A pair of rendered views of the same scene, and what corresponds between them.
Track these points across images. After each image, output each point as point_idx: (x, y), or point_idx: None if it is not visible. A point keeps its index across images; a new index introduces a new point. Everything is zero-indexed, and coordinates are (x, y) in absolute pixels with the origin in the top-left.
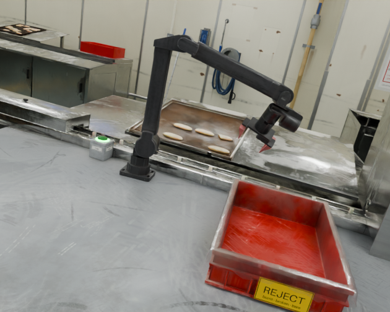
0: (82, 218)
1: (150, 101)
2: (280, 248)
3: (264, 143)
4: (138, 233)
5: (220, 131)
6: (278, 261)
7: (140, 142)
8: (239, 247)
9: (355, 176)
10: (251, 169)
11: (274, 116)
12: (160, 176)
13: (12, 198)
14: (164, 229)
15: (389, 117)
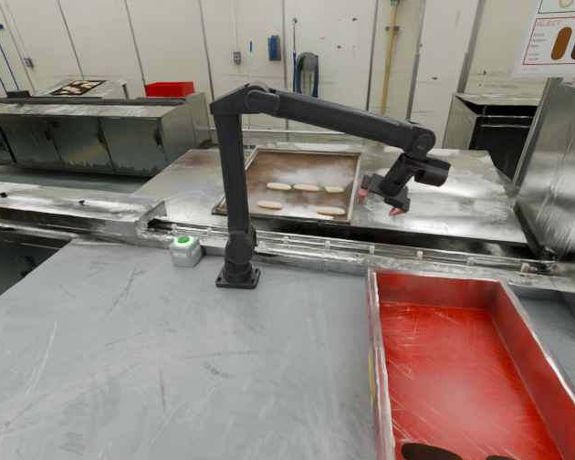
0: (177, 402)
1: (229, 191)
2: (460, 372)
3: (397, 207)
4: (260, 408)
5: (324, 181)
6: (466, 405)
7: (231, 247)
8: (404, 392)
9: (511, 207)
10: (378, 230)
11: (409, 172)
12: (267, 272)
13: (77, 389)
14: (294, 384)
15: (565, 127)
